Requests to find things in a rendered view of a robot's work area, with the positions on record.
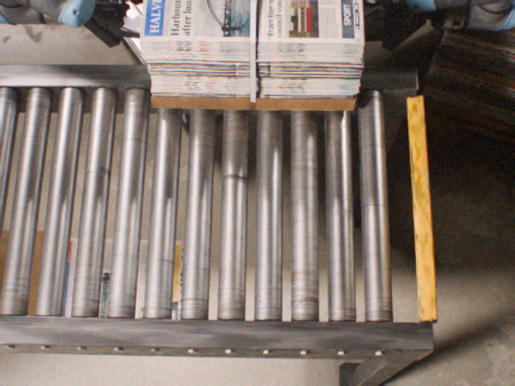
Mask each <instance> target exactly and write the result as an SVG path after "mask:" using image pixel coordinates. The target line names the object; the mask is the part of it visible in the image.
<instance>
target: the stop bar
mask: <svg viewBox="0 0 515 386"><path fill-rule="evenodd" d="M406 107H407V108H408V122H409V136H410V165H411V178H412V193H413V208H414V235H415V251H416V265H417V279H418V307H419V322H420V323H421V324H436V323H437V322H438V311H437V299H436V286H437V282H436V281H435V263H434V250H433V237H432V225H431V201H430V188H429V175H428V163H427V150H426V125H425V113H424V100H423V96H413V95H408V96H407V98H406Z"/></svg>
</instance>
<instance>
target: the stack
mask: <svg viewBox="0 0 515 386"><path fill-rule="evenodd" d="M437 31H438V28H435V32H434V34H435V39H434V40H435V42H434V43H433V45H432V48H431V52H430V54H429V56H428V58H427V60H426V64H425V67H424V70H423V73H422V78H421V80H420V83H419V86H418V89H419V92H420V90H421V92H420V96H423V100H426V101H431V102H434V103H437V104H441V105H445V106H448V107H451V108H453V109H459V110H462V111H465V112H468V113H472V114H475V115H476V116H478V117H482V118H485V119H488V120H490V121H495V122H498V123H501V124H503V125H507V126H511V127H513V128H514V127H515V89H513V88H508V87H505V86H502V85H499V84H494V83H491V82H487V81H485V80H480V79H476V78H472V77H470V76H467V75H464V74H461V73H458V72H453V71H450V70H447V69H444V68H439V67H436V66H434V62H435V60H436V59H435V57H436V55H437V51H438V49H439V51H438V55H437V57H436V58H437V59H441V60H446V61H449V62H452V63H455V64H461V65H464V66H468V67H470V68H476V69H479V70H480V71H483V72H489V73H492V74H495V75H498V76H503V77H506V78H509V79H513V80H515V33H512V32H509V31H504V30H498V31H491V30H455V29H444V30H443V28H439V31H438V34H437ZM442 35H443V36H442ZM436 37H437V38H436ZM441 37H442V39H441ZM440 40H441V43H440ZM439 44H440V46H439ZM433 48H434V50H433ZM432 51H433V53H432ZM431 53H432V55H431ZM430 59H431V60H430ZM429 61H430V63H429ZM424 77H425V78H424ZM422 82H423V83H422ZM421 88H422V89H421ZM418 95H419V93H418ZM424 113H425V125H426V132H427V133H431V134H434V135H437V136H440V137H443V138H448V139H451V140H454V141H457V142H462V143H464V144H467V145H470V146H474V147H478V148H481V149H483V150H485V151H488V152H491V153H494V154H499V155H501V156H505V157H507V158H511V159H515V148H513V147H510V146H507V145H505V144H502V143H499V142H495V141H491V140H488V139H486V138H481V137H478V136H475V135H472V134H469V133H465V132H462V131H459V130H458V129H459V128H460V127H461V128H464V129H469V130H471V131H475V132H477V133H482V134H485V135H488V136H491V137H494V138H499V139H501V140H504V141H507V142H512V143H514V144H515V135H513V134H514V131H513V132H512V133H506V132H504V131H501V130H498V129H494V128H491V127H487V126H485V125H481V124H477V123H475V122H472V121H467V120H464V119H463V118H462V117H457V116H454V115H451V114H447V113H443V112H440V111H437V110H434V109H429V108H427V107H424Z"/></svg>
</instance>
